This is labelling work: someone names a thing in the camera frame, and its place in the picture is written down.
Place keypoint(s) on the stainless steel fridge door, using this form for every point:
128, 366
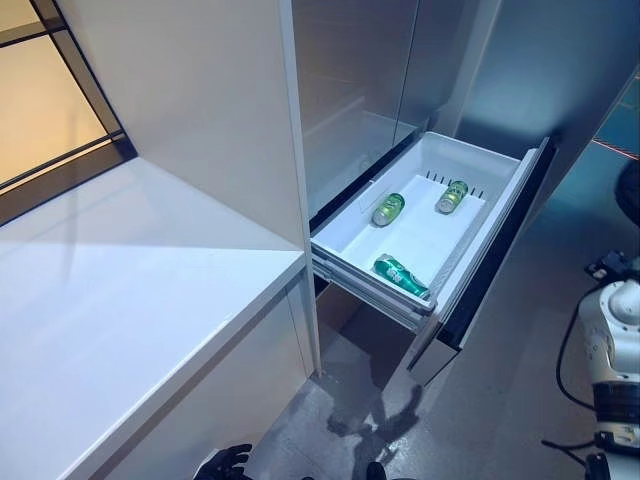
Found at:
445, 65
350, 100

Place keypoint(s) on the tall white cabinet panel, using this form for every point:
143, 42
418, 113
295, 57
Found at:
200, 100

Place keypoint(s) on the backlit panel with black frame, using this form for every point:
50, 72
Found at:
40, 100

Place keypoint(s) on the short green soda can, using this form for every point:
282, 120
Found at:
389, 209
452, 196

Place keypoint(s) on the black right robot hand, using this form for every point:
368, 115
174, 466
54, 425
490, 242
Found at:
376, 472

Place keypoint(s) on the tall green beer can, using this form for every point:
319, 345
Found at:
400, 276

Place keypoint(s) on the fridge drawer with white bin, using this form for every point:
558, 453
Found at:
425, 235

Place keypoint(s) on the dark round object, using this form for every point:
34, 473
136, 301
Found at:
629, 192

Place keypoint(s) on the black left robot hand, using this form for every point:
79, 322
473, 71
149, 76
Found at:
222, 465

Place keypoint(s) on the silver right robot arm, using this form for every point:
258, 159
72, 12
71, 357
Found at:
605, 350

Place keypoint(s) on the white counter cabinet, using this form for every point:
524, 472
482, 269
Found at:
175, 375

